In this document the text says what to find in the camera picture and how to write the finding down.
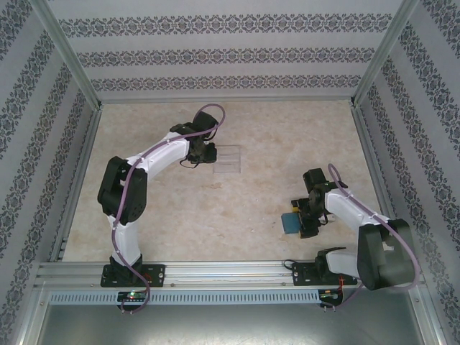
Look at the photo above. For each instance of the aluminium frame post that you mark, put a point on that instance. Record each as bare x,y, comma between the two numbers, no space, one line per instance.
388,50
68,54

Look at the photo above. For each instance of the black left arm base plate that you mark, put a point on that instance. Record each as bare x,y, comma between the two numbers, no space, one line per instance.
158,275

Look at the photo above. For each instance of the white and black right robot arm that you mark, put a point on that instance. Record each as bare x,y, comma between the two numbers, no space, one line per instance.
377,258

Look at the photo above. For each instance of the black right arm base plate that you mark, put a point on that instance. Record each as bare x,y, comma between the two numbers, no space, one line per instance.
300,273

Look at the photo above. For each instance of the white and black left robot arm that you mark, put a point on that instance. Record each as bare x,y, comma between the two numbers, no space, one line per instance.
161,154

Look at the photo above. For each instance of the aluminium mounting rail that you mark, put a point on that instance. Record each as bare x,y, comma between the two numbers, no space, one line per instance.
223,273

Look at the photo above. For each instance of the sheet metal panel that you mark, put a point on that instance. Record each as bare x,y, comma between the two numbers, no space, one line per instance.
230,323

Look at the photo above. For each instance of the teal leather card holder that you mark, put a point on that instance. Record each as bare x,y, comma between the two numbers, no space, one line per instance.
290,223

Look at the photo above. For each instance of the aluminium side rail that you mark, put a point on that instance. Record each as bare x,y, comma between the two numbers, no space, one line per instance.
377,172
77,179

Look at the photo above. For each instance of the clear plastic card sleeve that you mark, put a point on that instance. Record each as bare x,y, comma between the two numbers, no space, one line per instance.
228,160

